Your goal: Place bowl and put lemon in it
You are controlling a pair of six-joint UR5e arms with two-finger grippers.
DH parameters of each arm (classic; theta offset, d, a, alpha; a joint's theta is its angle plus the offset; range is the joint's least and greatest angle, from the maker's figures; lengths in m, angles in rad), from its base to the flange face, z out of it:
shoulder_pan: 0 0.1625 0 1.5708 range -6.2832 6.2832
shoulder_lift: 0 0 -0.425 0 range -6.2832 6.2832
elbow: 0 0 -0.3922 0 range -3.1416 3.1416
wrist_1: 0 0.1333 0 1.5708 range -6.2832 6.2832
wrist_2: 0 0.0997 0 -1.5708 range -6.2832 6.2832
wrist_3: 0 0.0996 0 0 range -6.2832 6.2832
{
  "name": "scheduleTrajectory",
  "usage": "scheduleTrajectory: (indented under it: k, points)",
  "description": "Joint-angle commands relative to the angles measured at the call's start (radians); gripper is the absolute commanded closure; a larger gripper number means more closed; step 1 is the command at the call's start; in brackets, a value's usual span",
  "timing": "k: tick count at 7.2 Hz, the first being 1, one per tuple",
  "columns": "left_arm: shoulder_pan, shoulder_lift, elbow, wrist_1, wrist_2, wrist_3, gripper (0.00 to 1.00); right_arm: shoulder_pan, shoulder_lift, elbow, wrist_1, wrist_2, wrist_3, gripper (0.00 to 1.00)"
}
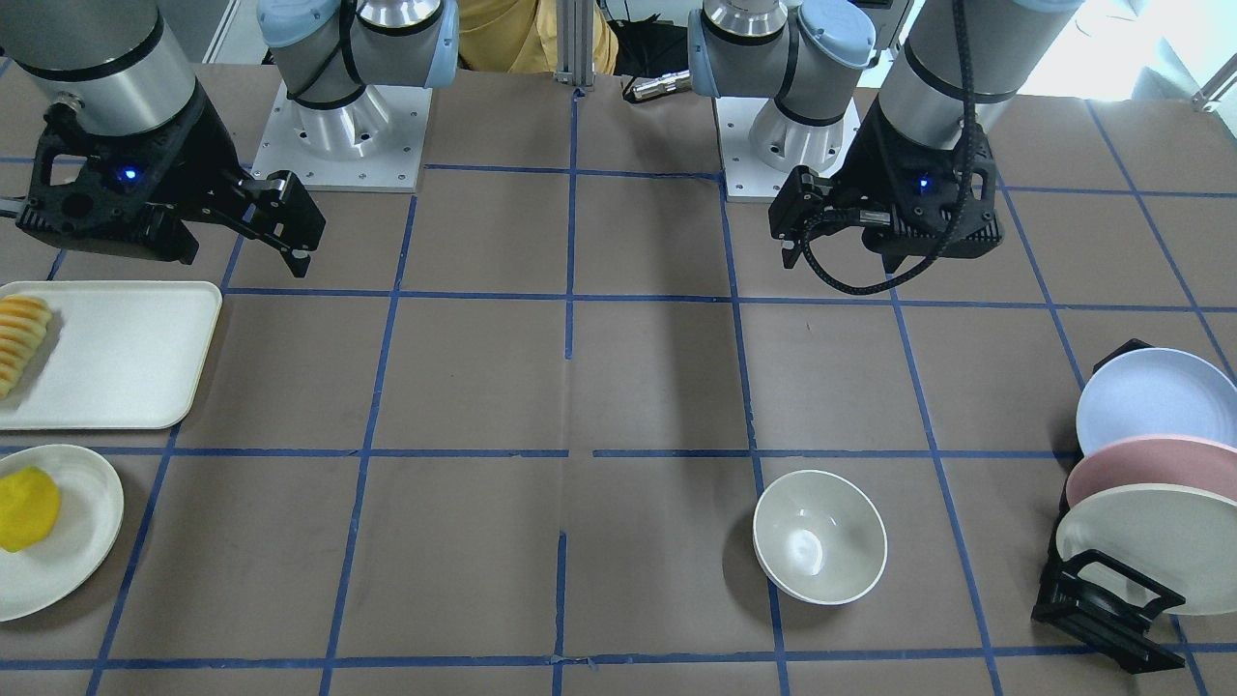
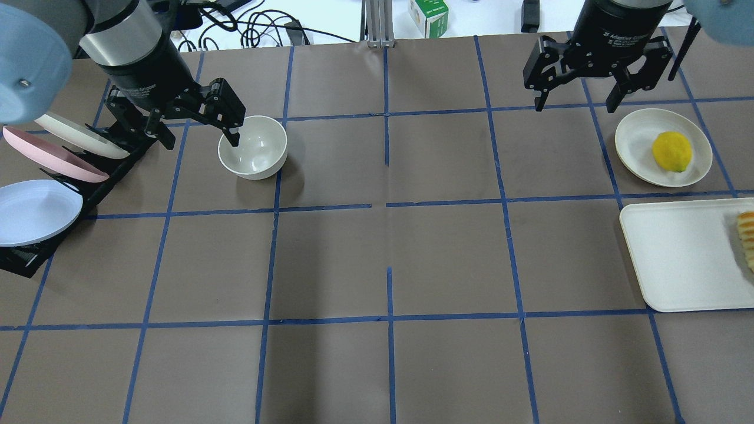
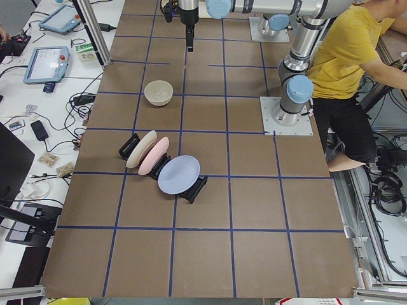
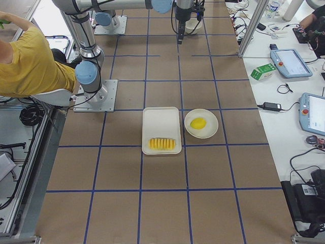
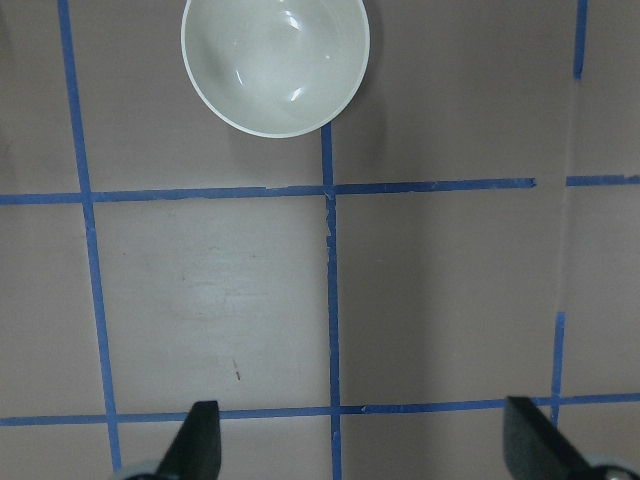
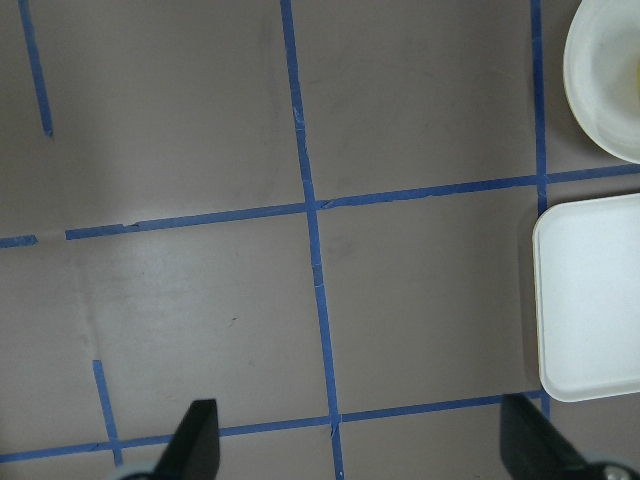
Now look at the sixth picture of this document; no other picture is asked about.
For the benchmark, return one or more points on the rectangular cream tray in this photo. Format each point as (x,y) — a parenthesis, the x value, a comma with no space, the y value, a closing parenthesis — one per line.
(586,277)

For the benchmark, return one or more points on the round cream plate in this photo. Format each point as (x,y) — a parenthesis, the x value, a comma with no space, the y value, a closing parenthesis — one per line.
(599,62)

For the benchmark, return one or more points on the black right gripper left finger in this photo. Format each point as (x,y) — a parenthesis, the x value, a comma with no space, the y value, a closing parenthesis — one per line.
(194,450)

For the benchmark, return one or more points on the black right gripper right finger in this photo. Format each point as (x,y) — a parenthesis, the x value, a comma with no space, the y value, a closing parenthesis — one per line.
(532,448)

